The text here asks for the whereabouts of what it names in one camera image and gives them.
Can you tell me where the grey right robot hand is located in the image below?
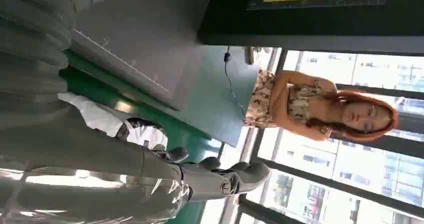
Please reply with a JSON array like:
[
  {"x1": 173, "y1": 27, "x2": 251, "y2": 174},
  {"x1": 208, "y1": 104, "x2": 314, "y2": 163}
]
[{"x1": 0, "y1": 98, "x2": 272, "y2": 204}]

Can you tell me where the white parcel with black print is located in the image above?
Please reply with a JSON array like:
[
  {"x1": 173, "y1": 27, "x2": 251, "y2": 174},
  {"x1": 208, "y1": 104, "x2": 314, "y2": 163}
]
[{"x1": 57, "y1": 92, "x2": 170, "y2": 152}]

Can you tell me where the green plastic crate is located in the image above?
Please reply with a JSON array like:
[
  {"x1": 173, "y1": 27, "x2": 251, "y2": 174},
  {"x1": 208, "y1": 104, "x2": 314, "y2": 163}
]
[{"x1": 59, "y1": 49, "x2": 223, "y2": 224}]

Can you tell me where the ribbed grey right arm sleeve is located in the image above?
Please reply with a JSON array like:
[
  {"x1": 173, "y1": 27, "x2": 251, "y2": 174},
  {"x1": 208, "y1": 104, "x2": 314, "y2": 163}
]
[{"x1": 0, "y1": 0, "x2": 79, "y2": 131}]

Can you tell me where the grey metal panel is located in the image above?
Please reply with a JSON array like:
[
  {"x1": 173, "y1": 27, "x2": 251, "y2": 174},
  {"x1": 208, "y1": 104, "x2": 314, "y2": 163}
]
[{"x1": 70, "y1": 0, "x2": 217, "y2": 112}]

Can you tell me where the person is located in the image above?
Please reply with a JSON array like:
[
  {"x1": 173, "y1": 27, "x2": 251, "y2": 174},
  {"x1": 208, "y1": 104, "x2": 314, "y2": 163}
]
[{"x1": 243, "y1": 68, "x2": 400, "y2": 143}]

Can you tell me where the black machine housing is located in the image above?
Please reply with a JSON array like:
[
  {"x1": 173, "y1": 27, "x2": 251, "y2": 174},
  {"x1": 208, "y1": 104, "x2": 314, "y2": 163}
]
[{"x1": 197, "y1": 0, "x2": 424, "y2": 56}]

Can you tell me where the black cable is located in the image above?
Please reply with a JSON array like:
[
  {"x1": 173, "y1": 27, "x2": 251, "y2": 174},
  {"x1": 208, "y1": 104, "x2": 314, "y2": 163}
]
[{"x1": 223, "y1": 45, "x2": 248, "y2": 117}]

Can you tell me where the dark window frame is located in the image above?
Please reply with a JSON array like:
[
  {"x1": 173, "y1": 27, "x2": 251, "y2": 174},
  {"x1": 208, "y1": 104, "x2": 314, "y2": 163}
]
[{"x1": 231, "y1": 47, "x2": 424, "y2": 224}]

